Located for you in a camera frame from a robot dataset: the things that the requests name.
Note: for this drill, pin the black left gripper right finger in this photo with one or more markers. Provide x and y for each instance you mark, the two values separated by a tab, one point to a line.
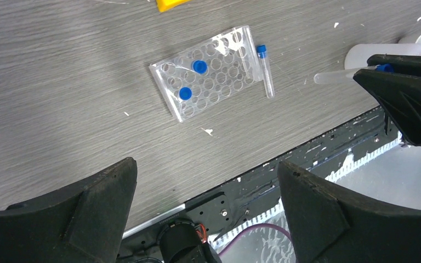
384	232

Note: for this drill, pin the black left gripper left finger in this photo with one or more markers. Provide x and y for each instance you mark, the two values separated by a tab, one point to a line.
81	222

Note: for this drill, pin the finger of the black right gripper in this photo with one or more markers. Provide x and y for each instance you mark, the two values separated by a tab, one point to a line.
400	97
402	64

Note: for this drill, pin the blue capped tube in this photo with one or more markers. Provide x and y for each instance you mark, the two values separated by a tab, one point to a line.
344	76
265	67
185	93
199	66

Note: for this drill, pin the clear acrylic tube rack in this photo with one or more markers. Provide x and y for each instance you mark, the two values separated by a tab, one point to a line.
207	73

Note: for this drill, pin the yellow test tube rack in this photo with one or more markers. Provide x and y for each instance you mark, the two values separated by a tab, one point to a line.
165	5

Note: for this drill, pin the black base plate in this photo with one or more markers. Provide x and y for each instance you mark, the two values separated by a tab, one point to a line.
208	226

